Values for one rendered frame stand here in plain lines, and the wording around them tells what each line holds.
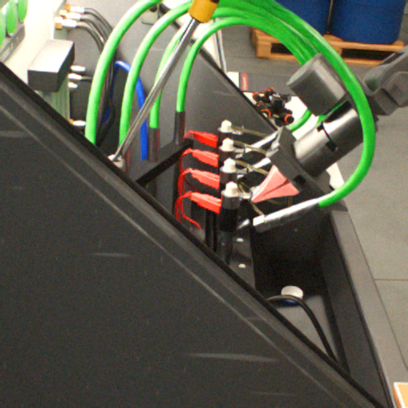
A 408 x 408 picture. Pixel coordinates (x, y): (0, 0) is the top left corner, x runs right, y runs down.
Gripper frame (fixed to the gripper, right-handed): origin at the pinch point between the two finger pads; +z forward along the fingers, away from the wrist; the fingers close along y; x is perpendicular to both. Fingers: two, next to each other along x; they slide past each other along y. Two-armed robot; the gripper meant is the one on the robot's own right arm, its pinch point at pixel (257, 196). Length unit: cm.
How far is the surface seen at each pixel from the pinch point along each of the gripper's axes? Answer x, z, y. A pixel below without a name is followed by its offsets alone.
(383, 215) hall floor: -220, 64, -107
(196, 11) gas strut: 33.1, -23.5, 24.6
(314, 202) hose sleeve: 10.8, -10.2, -2.2
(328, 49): 10.0, -24.0, 11.3
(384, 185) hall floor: -255, 65, -107
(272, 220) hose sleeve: 10.3, -4.1, -0.9
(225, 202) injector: 1.8, 3.5, 2.8
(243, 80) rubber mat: -95, 24, 2
